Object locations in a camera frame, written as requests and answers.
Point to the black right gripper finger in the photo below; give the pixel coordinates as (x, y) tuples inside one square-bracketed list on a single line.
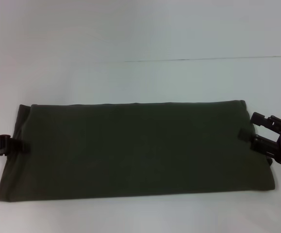
[(264, 120), (256, 140)]

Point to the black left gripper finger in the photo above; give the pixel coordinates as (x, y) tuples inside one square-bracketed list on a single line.
[(9, 145)]

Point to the dark green printed t-shirt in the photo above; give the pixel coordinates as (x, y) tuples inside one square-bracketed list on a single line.
[(130, 148)]

